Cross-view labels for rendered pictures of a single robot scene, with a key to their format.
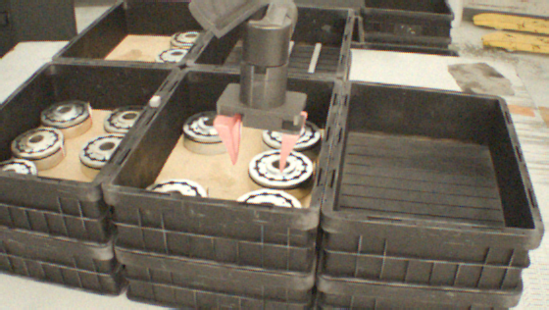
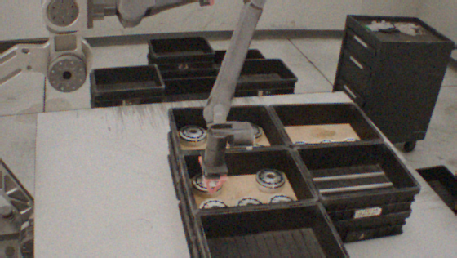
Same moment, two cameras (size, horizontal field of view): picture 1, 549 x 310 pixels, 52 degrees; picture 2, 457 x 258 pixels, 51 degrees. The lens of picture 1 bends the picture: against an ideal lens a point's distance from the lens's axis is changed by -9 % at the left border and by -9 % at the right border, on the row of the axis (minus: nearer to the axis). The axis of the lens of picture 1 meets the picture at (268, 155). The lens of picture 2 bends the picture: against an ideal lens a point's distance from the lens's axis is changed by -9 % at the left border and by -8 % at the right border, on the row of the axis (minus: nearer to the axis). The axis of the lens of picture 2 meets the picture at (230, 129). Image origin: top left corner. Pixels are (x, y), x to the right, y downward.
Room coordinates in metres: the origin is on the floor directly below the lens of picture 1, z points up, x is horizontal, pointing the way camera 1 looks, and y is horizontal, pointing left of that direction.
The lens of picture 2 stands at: (0.16, -1.10, 1.93)
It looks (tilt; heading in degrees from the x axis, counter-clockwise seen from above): 32 degrees down; 63
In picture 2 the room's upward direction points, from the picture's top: 6 degrees clockwise
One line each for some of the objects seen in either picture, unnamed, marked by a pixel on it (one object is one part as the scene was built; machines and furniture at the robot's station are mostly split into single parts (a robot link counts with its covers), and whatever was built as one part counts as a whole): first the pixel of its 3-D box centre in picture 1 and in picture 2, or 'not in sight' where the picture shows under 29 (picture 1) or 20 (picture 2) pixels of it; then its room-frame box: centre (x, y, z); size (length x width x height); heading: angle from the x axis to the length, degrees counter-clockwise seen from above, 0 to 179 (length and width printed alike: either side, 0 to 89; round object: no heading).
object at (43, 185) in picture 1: (67, 117); (226, 129); (0.87, 0.34, 0.92); 0.40 x 0.30 x 0.02; 170
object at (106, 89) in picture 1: (72, 142); (225, 140); (0.87, 0.34, 0.87); 0.40 x 0.30 x 0.11; 170
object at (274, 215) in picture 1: (236, 131); (246, 179); (0.82, 0.05, 0.92); 0.40 x 0.30 x 0.02; 170
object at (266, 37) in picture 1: (267, 36); (219, 138); (0.68, 0.00, 1.13); 0.07 x 0.06 x 0.07; 172
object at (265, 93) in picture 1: (263, 84); (215, 155); (0.67, 0.01, 1.07); 0.10 x 0.07 x 0.07; 78
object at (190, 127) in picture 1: (211, 126); (270, 177); (0.94, 0.10, 0.86); 0.10 x 0.10 x 0.01
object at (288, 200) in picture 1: (267, 211); (215, 209); (0.69, 0.00, 0.86); 0.10 x 0.10 x 0.01
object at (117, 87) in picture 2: not in sight; (126, 111); (0.76, 1.46, 0.37); 0.40 x 0.30 x 0.45; 174
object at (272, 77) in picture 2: not in sight; (255, 101); (1.55, 1.37, 0.37); 0.40 x 0.30 x 0.45; 174
